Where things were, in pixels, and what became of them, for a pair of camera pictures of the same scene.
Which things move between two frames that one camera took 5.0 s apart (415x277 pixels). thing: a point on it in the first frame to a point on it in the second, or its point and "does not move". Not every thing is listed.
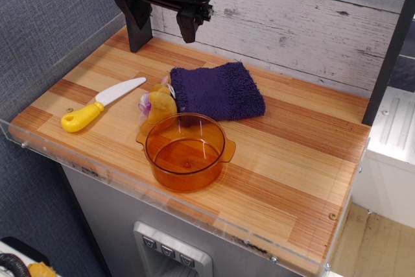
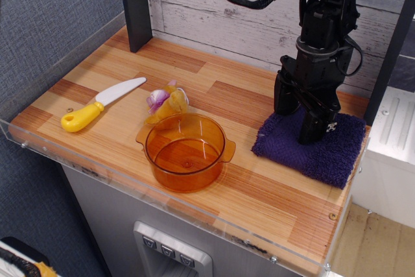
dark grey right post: x=386 y=71 does not move
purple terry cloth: x=227 y=91 to x=331 y=160
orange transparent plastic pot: x=186 y=151 does not move
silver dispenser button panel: x=166 y=255 does not move
